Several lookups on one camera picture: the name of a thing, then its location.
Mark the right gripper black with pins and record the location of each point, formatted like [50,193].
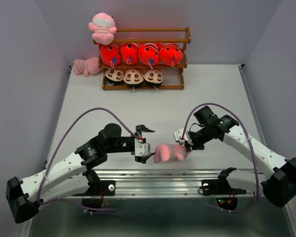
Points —
[194,145]

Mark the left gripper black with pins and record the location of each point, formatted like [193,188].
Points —
[140,129]

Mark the pink striped plush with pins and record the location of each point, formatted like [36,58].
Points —
[169,152]
[103,28]
[87,66]

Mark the doll plush orange cap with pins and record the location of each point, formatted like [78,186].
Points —
[114,76]

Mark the red fish plush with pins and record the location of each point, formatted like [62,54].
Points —
[129,53]
[148,53]
[170,54]
[110,54]

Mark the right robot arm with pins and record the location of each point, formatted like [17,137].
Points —
[274,175]

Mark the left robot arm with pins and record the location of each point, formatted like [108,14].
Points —
[74,174]

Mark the brown wooden three-tier shelf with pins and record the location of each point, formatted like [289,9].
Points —
[173,76]

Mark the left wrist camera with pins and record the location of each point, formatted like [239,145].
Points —
[142,148]

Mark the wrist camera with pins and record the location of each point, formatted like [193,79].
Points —
[142,148]
[180,136]

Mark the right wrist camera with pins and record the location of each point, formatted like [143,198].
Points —
[180,136]

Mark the aluminium mounting rail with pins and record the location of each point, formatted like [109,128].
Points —
[137,183]

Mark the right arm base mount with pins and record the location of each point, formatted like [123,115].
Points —
[227,199]

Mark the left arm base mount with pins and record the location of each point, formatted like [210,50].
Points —
[95,188]

